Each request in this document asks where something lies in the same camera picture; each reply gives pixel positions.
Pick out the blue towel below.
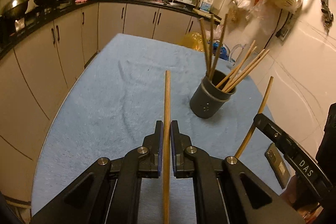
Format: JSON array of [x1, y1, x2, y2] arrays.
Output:
[[31, 33, 276, 216]]

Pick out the black smartphone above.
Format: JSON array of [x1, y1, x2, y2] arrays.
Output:
[[265, 143, 290, 189]]

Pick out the long wooden chopstick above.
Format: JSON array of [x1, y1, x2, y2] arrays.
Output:
[[163, 70, 172, 224], [234, 76, 274, 159]]

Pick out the dark cylindrical chopstick holder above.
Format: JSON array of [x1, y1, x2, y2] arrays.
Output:
[[189, 69, 237, 119]]

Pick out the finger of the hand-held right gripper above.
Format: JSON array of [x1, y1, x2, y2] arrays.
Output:
[[253, 114, 294, 155]]

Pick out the yellow plastic bag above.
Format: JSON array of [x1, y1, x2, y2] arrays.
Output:
[[181, 32, 206, 52]]

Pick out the beige lower kitchen cabinets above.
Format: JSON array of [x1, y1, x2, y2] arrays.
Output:
[[0, 1, 200, 203]]

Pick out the bunch of wooden chopsticks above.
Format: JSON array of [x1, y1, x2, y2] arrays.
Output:
[[199, 13, 270, 93]]

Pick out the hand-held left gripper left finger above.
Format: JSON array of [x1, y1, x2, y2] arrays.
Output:
[[31, 120, 164, 224]]

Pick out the white jug blue label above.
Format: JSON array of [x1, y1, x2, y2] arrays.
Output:
[[201, 0, 214, 13]]

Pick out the wok with metal lid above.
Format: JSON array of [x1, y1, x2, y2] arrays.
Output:
[[1, 0, 30, 18]]

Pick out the person's right hand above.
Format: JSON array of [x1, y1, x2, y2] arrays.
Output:
[[279, 174, 297, 204]]

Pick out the clear glass pitcher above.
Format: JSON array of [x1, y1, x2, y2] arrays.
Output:
[[230, 43, 247, 66]]

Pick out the blue plastic bag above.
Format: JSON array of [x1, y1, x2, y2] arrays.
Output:
[[209, 40, 231, 60]]

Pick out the black power cable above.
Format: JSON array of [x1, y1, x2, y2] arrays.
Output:
[[274, 9, 296, 41]]

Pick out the hanging metal tool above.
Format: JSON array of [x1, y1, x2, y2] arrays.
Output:
[[320, 0, 334, 35]]

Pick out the black kitchen countertop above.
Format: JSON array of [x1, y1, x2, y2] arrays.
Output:
[[0, 0, 222, 60]]

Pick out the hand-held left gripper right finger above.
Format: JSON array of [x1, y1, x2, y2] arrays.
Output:
[[170, 120, 303, 224]]

